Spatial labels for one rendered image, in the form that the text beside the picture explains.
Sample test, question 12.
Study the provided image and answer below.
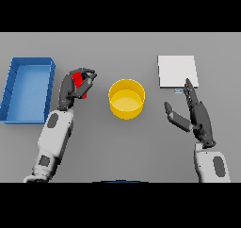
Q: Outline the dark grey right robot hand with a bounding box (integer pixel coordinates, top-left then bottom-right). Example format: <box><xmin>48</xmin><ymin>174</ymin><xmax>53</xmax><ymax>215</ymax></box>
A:
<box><xmin>164</xmin><ymin>77</ymin><xmax>217</xmax><ymax>149</ymax></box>

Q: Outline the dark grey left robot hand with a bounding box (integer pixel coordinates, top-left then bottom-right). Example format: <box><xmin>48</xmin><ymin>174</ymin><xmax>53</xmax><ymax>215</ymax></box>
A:
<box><xmin>56</xmin><ymin>67</ymin><xmax>98</xmax><ymax>112</ymax></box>

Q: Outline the red beaker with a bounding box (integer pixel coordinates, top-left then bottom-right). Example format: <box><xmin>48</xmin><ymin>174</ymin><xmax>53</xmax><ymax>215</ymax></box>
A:
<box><xmin>72</xmin><ymin>71</ymin><xmax>88</xmax><ymax>100</ymax></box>

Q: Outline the pale square measuring scale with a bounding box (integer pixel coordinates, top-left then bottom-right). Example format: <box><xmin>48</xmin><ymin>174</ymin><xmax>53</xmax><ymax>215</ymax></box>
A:
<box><xmin>157</xmin><ymin>55</ymin><xmax>200</xmax><ymax>94</ymax></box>

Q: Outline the yellow bowl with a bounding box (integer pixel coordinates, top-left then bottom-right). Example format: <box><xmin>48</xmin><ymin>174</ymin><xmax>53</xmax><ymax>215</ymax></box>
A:
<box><xmin>107</xmin><ymin>78</ymin><xmax>146</xmax><ymax>121</ymax></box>

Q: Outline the blue plastic tray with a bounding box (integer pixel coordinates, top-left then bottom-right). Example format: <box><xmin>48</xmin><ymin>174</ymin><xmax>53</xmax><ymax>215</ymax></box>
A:
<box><xmin>0</xmin><ymin>57</ymin><xmax>56</xmax><ymax>125</ymax></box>

